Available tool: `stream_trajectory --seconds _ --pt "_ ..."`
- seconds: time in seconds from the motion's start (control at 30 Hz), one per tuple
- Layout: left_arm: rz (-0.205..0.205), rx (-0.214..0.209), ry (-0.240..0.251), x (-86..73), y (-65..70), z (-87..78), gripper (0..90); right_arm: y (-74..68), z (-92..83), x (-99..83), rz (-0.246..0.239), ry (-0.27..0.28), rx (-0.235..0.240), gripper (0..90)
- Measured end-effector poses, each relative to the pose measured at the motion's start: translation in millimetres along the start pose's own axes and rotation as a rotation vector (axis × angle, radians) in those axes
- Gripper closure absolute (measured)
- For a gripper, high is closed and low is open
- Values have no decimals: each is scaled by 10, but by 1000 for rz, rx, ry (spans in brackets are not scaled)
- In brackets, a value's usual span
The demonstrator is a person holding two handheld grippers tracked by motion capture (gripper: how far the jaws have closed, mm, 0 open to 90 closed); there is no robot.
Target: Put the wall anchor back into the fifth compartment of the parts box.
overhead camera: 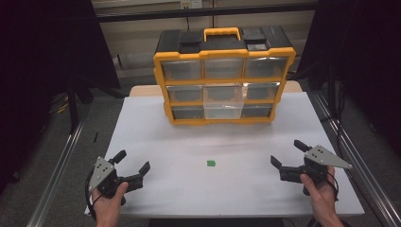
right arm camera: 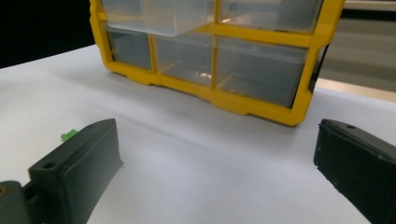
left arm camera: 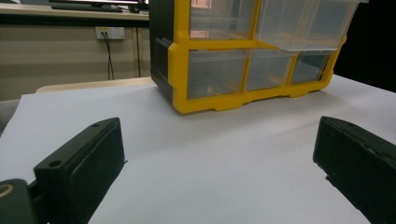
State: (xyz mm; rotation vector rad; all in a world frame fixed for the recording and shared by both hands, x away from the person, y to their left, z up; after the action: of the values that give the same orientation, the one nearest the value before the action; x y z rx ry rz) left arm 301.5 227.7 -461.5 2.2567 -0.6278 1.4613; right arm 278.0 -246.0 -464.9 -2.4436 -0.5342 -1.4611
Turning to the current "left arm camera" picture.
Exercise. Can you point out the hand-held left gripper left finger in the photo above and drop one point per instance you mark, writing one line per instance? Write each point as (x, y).
(81, 168)

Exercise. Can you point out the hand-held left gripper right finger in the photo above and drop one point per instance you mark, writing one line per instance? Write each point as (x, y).
(358, 165)

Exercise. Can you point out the black computer mouse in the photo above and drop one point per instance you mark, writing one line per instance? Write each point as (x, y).
(134, 9)

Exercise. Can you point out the black monitor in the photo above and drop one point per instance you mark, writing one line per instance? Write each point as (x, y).
(93, 1)

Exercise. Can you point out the black keyboard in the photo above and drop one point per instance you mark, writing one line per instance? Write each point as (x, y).
(87, 7)

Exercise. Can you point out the small clear plastic drawer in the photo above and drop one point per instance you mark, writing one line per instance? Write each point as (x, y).
(214, 74)
(267, 71)

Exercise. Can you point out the white wall socket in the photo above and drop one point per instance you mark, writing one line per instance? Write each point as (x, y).
(115, 32)

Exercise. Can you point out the large clear plastic drawer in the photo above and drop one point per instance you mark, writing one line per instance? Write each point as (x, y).
(221, 18)
(305, 25)

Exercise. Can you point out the beige desk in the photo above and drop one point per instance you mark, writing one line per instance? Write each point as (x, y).
(31, 12)

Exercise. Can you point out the yellow black drawer cabinet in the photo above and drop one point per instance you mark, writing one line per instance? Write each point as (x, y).
(179, 77)

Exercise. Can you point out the white paper sheet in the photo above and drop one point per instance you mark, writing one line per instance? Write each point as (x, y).
(202, 155)

